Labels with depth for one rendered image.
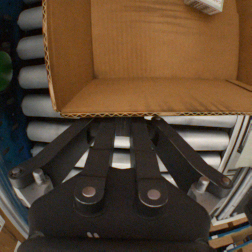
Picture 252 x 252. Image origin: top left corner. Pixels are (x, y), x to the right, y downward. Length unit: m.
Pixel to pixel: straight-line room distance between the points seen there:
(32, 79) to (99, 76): 0.14
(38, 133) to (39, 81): 0.12
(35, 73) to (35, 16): 0.12
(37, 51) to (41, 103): 0.11
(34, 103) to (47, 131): 0.07
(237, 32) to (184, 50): 0.13
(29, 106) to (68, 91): 0.21
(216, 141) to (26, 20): 0.49
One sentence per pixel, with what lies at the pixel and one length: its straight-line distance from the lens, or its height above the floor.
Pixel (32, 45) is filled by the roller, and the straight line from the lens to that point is 0.34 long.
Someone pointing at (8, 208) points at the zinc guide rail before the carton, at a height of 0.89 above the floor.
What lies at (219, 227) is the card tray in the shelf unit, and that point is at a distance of 1.83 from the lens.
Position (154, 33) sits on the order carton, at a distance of 0.28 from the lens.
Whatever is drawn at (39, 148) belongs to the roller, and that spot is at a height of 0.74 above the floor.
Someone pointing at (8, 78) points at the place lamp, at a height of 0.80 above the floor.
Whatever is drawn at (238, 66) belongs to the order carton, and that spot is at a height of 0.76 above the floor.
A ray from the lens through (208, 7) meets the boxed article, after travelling 0.29.
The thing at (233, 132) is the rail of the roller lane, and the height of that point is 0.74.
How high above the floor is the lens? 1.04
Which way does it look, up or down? 64 degrees down
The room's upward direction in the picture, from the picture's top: 179 degrees counter-clockwise
